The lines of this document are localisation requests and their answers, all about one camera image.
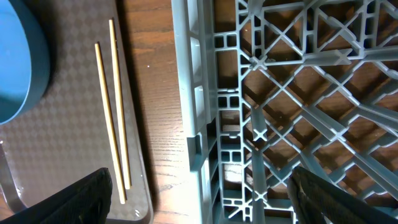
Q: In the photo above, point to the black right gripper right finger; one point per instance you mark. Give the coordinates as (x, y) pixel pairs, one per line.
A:
(314, 200)

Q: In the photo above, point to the brown serving tray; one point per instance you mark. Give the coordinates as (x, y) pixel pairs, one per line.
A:
(63, 138)

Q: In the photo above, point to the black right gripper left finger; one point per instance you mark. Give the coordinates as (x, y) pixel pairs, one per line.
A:
(86, 201)

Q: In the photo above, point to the grey dishwasher rack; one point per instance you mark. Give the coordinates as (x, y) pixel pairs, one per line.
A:
(268, 86)

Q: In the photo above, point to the right wooden chopstick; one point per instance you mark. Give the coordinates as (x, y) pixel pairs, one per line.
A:
(119, 105)

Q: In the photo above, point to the left wooden chopstick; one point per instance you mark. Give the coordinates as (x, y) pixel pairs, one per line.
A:
(109, 125)

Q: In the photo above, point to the dark blue plate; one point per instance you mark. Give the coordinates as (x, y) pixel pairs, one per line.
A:
(25, 60)

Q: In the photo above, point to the wooden chopstick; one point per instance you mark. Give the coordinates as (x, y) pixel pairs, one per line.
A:
(119, 105)
(109, 125)

